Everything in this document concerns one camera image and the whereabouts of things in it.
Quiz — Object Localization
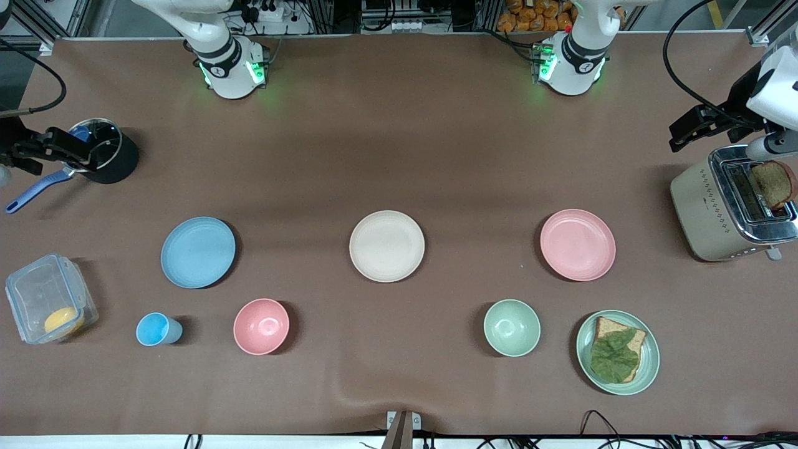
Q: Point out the green bowl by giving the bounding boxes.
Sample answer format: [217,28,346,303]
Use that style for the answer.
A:
[483,299,542,358]

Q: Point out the pink bowl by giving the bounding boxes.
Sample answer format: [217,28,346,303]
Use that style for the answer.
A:
[233,298,291,356]

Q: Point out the yellow round food piece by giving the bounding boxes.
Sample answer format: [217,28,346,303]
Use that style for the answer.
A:
[44,306,85,338]

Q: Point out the brown bread slice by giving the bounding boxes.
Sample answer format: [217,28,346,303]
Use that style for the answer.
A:
[591,316,648,384]

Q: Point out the beige metal toaster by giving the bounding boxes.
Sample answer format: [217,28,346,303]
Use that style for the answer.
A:
[670,145,798,263]

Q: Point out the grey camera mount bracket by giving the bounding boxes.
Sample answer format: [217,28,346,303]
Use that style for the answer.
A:
[386,410,422,449]

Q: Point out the glass pot lid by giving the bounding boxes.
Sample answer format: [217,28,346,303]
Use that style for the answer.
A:
[70,118,123,173]

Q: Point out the blue cup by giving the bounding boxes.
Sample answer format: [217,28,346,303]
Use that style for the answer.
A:
[135,312,184,347]

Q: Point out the black pot with blue handle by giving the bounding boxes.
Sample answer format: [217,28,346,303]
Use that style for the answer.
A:
[5,118,140,215]

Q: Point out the beige plate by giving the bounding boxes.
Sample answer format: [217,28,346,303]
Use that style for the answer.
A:
[349,210,426,283]

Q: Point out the blue plate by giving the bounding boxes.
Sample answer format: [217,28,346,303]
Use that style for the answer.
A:
[160,216,237,289]

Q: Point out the black looped cable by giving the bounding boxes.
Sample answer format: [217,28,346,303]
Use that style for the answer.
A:
[580,410,625,449]

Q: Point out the pink plate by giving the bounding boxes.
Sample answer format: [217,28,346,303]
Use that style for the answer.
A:
[539,208,617,282]

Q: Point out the clear plastic food container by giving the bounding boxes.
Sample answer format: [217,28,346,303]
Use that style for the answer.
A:
[5,253,100,345]

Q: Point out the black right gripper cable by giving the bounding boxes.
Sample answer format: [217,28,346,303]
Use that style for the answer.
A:
[0,40,67,119]

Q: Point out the green lettuce leaf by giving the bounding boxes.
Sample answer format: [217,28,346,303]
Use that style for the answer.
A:
[590,329,642,383]

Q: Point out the aluminium frame profile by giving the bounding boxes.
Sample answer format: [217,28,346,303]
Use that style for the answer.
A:
[9,0,85,56]
[747,0,798,48]

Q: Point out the green plate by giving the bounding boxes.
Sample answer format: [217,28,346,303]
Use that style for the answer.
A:
[575,309,661,396]

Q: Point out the dark toast slice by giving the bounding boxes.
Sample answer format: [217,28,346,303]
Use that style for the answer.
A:
[749,160,798,210]

